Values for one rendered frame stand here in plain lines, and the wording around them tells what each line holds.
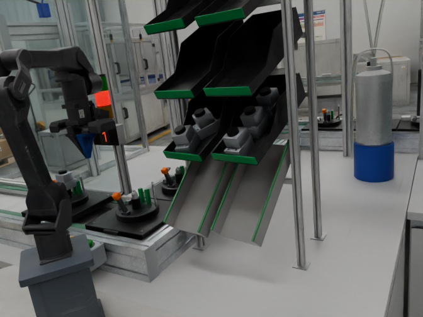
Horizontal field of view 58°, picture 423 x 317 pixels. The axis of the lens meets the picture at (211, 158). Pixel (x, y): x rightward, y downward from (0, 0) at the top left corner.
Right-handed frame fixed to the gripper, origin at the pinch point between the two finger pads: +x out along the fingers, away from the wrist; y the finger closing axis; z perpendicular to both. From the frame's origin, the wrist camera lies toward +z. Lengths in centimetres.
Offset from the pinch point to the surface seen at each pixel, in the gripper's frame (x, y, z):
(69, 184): 21.2, 36.8, 19.9
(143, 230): 28.4, -5.1, 9.9
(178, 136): 0.1, -21.4, 11.4
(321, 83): 46, 78, 514
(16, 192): 32, 87, 29
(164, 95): -10.4, -18.5, 12.0
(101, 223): 28.4, 11.7, 9.6
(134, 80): -7, 87, 120
